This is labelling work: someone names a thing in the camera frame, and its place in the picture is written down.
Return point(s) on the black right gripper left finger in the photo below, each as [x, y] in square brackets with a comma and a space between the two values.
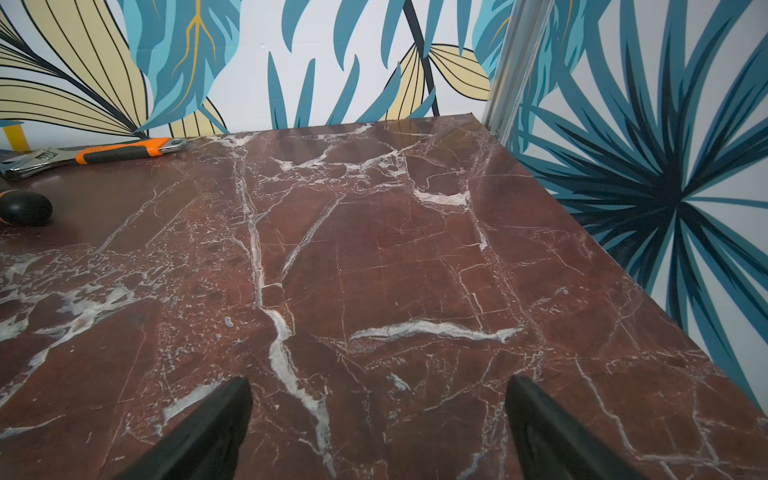
[206, 444]

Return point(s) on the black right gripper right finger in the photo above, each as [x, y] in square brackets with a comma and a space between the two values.
[552, 444]

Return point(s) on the black screwdriver handle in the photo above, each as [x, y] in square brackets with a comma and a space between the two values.
[25, 208]

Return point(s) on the orange handled adjustable wrench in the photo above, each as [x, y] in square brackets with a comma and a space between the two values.
[27, 165]

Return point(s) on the aluminium right corner post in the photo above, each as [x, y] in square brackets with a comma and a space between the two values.
[521, 43]

